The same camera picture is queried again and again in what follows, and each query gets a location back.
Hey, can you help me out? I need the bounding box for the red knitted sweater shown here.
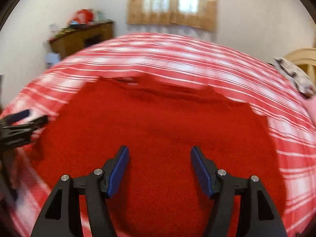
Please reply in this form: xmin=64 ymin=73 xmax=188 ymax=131
xmin=28 ymin=75 xmax=286 ymax=236

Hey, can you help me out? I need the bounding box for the red white plaid bedspread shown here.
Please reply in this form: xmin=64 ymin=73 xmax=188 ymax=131
xmin=3 ymin=33 xmax=315 ymax=236

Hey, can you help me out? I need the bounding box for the white blue shopping bag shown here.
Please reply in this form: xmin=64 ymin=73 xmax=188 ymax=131
xmin=45 ymin=53 xmax=61 ymax=69

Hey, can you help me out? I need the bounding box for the brown wooden desk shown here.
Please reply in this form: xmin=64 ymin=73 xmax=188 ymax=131
xmin=48 ymin=20 xmax=114 ymax=59

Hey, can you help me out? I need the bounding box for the red gift bag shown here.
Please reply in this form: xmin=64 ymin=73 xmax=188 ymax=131
xmin=70 ymin=9 xmax=94 ymax=25

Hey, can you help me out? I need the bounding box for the pink blanket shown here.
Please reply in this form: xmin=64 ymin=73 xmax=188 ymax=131
xmin=304 ymin=96 xmax=316 ymax=125

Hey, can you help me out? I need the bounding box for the white brown patterned pillow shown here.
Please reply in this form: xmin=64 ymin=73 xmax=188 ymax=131
xmin=274 ymin=57 xmax=315 ymax=99

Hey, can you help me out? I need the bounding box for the cream wooden headboard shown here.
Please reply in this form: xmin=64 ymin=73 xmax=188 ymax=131
xmin=284 ymin=48 xmax=316 ymax=84

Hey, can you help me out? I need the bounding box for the beige patterned window curtain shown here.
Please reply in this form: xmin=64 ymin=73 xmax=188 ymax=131
xmin=126 ymin=0 xmax=217 ymax=32

